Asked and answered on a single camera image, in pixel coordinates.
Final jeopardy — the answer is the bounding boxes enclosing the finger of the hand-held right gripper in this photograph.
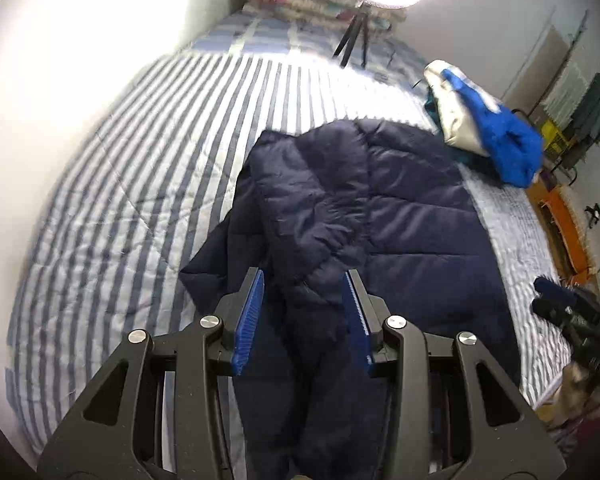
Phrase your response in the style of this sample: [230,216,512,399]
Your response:
[531,299,574,329]
[534,276,579,307]

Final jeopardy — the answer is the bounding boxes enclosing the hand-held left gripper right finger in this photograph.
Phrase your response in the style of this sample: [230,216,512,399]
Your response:
[341,268,566,480]

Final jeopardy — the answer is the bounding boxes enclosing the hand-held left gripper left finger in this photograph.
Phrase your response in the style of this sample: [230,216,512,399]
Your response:
[37,266,266,480]

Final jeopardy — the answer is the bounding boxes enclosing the navy puffer jacket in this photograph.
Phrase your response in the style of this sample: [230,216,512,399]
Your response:
[179,119,523,480]

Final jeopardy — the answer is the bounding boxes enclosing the person's right forearm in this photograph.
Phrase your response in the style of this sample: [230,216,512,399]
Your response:
[550,360,600,441]

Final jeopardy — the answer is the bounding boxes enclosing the black metal clothes rack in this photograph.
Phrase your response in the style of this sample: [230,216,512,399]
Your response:
[510,10,600,186]

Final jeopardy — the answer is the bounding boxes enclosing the dark hanging clothes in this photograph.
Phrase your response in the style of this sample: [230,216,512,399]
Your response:
[565,72,600,166]

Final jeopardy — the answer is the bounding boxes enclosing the orange bench with beige cushion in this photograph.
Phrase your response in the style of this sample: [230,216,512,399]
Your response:
[527,182,600,286]

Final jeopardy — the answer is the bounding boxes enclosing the yellow box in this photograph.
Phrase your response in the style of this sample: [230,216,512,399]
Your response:
[539,119,573,158]

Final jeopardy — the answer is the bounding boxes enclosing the bright blue jacket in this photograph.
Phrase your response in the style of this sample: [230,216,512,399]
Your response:
[442,67,545,188]

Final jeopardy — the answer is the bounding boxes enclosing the striped hanging towel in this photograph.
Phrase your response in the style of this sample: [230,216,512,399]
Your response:
[542,62,598,121]

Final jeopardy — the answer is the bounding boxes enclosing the striped blue white bed blanket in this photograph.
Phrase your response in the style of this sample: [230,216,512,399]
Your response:
[5,52,576,456]

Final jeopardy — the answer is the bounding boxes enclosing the cream white garment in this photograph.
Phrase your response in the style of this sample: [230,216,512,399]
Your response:
[424,59,486,153]

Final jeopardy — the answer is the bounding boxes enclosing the blue checkered bed sheet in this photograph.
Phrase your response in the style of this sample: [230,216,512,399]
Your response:
[180,2,431,91]

